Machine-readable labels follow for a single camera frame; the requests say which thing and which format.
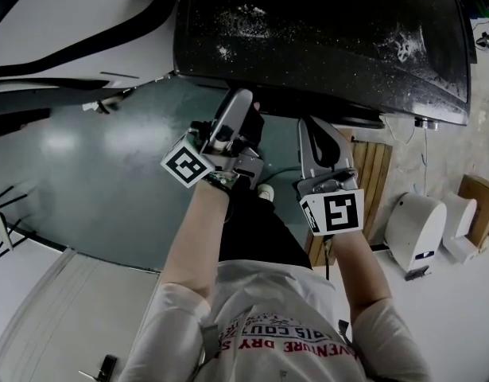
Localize white door panel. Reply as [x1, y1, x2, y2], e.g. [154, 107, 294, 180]
[0, 247, 162, 382]

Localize white chair black legs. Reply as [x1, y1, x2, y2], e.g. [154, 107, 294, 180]
[0, 185, 37, 260]

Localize wooden slatted board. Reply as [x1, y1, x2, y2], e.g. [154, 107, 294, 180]
[305, 127, 395, 269]

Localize large black white machine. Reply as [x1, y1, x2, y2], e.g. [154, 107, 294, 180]
[0, 0, 178, 139]

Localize person's right forearm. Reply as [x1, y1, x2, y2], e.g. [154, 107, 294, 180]
[326, 228, 393, 322]

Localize black door handle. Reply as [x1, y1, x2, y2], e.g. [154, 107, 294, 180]
[78, 354, 118, 382]

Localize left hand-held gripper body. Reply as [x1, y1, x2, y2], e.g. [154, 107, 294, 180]
[160, 121, 265, 191]

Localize white printed shirt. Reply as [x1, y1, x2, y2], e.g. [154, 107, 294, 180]
[116, 259, 430, 382]

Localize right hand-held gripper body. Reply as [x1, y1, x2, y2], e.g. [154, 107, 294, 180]
[294, 167, 365, 237]

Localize cardboard box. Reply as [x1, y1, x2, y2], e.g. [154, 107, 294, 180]
[457, 173, 489, 249]

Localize small white rounded appliance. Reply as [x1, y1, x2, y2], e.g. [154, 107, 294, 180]
[440, 191, 479, 265]

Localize white thin cable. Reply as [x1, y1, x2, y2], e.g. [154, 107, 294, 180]
[386, 124, 430, 198]

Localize person's left forearm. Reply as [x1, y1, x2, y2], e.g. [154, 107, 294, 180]
[159, 177, 232, 306]

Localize person's white shoe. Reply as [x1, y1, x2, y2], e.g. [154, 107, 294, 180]
[257, 183, 276, 203]

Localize large white rounded appliance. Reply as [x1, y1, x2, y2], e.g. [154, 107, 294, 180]
[384, 192, 448, 283]

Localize person's black shorts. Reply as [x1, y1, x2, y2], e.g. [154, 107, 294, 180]
[217, 179, 313, 271]

